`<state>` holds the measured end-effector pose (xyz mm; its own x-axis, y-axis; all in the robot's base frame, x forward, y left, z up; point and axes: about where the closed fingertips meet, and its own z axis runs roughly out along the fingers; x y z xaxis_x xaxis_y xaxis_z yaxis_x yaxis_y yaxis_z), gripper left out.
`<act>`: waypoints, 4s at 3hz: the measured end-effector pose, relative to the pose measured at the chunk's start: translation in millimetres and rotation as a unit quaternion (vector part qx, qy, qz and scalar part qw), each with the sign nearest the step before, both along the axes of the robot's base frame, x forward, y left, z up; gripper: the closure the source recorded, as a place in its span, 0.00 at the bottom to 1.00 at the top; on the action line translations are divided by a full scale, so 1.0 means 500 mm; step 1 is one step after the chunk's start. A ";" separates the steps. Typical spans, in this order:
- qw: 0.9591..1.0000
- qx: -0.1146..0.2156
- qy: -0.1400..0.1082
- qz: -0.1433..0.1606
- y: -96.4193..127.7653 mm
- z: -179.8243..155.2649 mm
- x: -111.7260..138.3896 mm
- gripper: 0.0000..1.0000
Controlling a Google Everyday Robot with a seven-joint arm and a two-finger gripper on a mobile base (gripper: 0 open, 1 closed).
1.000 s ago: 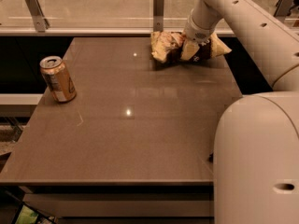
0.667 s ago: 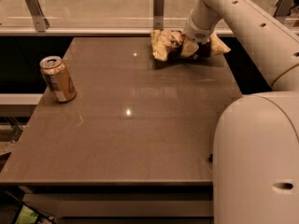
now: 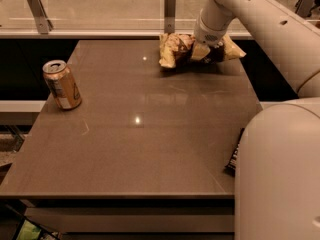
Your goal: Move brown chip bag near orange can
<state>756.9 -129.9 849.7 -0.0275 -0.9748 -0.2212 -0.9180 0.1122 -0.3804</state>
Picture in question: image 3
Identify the middle metal rail bracket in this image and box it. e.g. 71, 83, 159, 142
164, 0, 176, 33

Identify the orange soda can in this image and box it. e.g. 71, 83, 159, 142
42, 60, 82, 110

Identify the brown chip bag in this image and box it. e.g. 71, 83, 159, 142
159, 33, 246, 70

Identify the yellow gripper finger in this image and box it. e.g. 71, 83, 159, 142
191, 42, 210, 61

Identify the left metal rail bracket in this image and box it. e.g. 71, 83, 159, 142
27, 0, 53, 34

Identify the metal rail bracket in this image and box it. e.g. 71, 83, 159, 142
295, 0, 315, 18
164, 0, 176, 33
27, 0, 53, 34

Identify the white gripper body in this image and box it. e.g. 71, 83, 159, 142
194, 9, 227, 47

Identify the right metal rail bracket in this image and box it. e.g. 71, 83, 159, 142
295, 0, 315, 18

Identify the grey table drawer front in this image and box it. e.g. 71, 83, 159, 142
25, 208, 234, 233

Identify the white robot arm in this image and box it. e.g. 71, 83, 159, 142
194, 0, 320, 240

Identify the green object under table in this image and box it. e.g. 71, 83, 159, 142
13, 220, 48, 240

